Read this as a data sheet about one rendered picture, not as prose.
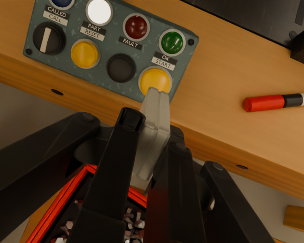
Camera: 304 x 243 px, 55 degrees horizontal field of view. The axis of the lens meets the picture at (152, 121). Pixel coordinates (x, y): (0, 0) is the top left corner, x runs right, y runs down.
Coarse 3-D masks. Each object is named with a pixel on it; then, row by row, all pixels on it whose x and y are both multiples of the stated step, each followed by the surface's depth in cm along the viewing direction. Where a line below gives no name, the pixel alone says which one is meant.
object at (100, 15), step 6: (96, 0) 25; (102, 0) 25; (90, 6) 26; (96, 6) 25; (102, 6) 25; (108, 6) 26; (90, 12) 26; (96, 12) 26; (102, 12) 26; (108, 12) 26; (96, 18) 26; (102, 18) 26; (108, 18) 26
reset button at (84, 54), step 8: (72, 48) 26; (80, 48) 26; (88, 48) 26; (96, 48) 27; (72, 56) 26; (80, 56) 26; (88, 56) 26; (96, 56) 27; (80, 64) 27; (88, 64) 27
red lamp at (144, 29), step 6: (132, 18) 26; (138, 18) 26; (126, 24) 26; (132, 24) 26; (138, 24) 26; (144, 24) 26; (126, 30) 26; (132, 30) 26; (138, 30) 26; (144, 30) 26; (132, 36) 26; (138, 36) 26
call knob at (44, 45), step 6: (36, 30) 26; (42, 30) 26; (48, 30) 26; (54, 30) 26; (36, 36) 26; (42, 36) 26; (48, 36) 26; (54, 36) 26; (60, 36) 26; (36, 42) 26; (42, 42) 26; (48, 42) 26; (54, 42) 26; (60, 42) 26; (42, 48) 26; (48, 48) 26; (54, 48) 26; (60, 48) 27
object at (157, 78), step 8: (144, 72) 27; (152, 72) 27; (160, 72) 27; (144, 80) 27; (152, 80) 27; (160, 80) 27; (168, 80) 27; (144, 88) 27; (160, 88) 27; (168, 88) 27
